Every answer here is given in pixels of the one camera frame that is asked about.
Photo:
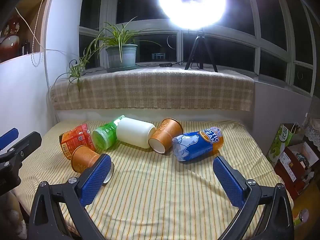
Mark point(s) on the white lace cloth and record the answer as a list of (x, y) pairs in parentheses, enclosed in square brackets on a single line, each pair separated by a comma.
[(313, 132)]

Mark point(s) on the green plastic jar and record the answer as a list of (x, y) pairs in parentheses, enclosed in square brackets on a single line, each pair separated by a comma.
[(105, 135)]

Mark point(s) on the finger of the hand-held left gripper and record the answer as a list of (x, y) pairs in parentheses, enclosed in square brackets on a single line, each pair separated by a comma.
[(8, 137), (27, 142)]

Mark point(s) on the white window frame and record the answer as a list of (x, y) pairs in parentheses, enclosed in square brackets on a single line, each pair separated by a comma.
[(256, 17)]

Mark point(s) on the green packet with round lid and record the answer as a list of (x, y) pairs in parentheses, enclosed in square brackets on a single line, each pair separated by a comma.
[(301, 217)]

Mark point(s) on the yellow striped bed sheet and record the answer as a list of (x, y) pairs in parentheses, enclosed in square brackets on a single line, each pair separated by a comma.
[(160, 195)]

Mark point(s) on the green cardboard box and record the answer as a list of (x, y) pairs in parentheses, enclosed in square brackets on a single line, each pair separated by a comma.
[(281, 142)]

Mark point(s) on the green pot saucer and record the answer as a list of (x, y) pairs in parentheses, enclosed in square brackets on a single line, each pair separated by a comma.
[(125, 67)]

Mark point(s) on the beige plush cloth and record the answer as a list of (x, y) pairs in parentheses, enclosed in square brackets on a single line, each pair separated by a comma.
[(11, 217)]

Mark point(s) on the blue printed cup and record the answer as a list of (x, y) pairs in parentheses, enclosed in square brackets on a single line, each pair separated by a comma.
[(192, 145)]

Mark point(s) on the red orange printed cup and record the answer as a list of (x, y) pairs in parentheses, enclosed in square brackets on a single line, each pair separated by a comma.
[(77, 137)]

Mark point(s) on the red ceramic vase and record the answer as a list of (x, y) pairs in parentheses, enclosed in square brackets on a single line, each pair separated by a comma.
[(10, 42)]

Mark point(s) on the grey green flower pot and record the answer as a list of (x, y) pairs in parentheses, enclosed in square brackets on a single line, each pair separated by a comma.
[(125, 55)]

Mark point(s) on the red cardboard box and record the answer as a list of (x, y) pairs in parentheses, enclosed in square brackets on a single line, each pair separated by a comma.
[(291, 167)]

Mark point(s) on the beige plaid blanket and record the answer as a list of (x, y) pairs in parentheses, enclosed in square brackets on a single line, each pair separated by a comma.
[(155, 90)]

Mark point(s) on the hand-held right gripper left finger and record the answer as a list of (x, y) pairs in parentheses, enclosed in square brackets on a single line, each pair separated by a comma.
[(95, 178)]

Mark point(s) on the black power strip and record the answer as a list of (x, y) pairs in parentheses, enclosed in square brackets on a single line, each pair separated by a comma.
[(165, 64)]

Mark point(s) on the orange paper cup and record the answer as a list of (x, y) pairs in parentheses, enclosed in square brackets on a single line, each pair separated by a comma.
[(82, 158), (166, 132)]

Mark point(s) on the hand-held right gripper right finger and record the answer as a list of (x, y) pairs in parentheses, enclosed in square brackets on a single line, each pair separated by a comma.
[(228, 183)]

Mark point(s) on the green spider plant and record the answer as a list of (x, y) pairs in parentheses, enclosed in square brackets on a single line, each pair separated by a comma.
[(120, 36)]

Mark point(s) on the white plastic cup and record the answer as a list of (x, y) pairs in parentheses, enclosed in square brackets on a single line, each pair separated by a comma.
[(135, 132)]

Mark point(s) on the wooden shelf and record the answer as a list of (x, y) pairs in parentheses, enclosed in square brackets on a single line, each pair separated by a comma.
[(30, 10)]

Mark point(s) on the black tripod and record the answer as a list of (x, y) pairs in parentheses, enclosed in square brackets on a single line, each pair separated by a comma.
[(199, 45)]

